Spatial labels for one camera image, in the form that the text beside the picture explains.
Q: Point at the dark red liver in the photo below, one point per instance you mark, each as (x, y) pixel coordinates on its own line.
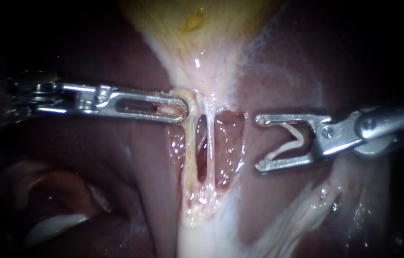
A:
(144, 161)

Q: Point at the left arm instrument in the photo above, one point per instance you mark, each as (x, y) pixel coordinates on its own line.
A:
(49, 96)

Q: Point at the left arm instrument jaw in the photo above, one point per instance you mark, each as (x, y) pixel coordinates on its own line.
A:
(144, 96)

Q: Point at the thin tube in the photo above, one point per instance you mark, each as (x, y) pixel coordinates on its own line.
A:
(189, 150)
(211, 150)

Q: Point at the right arm instrument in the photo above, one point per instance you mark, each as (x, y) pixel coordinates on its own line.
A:
(377, 125)

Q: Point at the white clip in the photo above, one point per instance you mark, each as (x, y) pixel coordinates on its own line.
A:
(295, 144)

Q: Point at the right arm instrument jaw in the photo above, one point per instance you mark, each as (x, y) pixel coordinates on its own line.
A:
(288, 163)
(295, 119)

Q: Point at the gallbladder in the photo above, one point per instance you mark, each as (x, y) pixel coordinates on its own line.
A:
(201, 43)

